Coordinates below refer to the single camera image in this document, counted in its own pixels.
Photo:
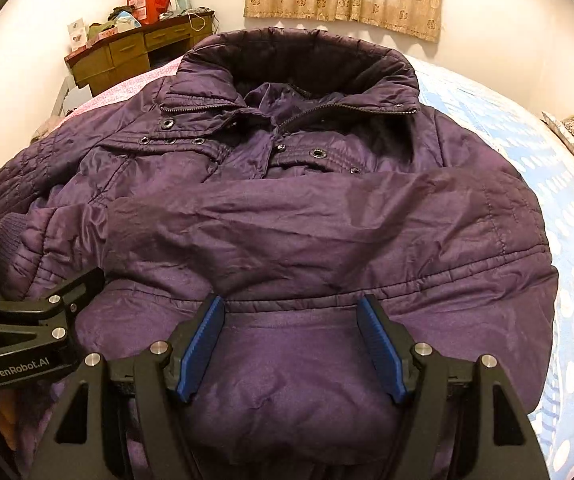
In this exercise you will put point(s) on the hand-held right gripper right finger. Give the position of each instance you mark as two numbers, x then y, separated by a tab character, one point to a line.
383	350

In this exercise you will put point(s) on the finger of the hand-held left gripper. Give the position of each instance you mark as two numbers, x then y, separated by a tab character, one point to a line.
42	317

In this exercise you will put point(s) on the pale blue bag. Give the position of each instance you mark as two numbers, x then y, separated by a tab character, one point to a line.
181	0

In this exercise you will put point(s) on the blue dotted bed sheet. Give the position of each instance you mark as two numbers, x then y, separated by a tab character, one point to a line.
557	210

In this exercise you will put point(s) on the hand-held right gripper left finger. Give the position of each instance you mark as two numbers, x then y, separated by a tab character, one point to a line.
201	347

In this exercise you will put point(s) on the small white box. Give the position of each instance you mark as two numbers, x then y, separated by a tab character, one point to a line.
78	35

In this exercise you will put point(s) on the white cardboard box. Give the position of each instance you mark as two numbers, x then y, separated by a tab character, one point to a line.
74	95

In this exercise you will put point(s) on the wooden wardrobe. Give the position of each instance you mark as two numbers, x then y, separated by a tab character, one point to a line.
127	52

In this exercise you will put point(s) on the purple padded jacket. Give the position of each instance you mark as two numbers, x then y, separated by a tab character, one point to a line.
287	200

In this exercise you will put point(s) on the red cardboard box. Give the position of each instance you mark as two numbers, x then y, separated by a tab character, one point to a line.
147	5

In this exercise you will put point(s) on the pink fleece blanket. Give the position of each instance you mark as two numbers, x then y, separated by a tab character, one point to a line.
117	94

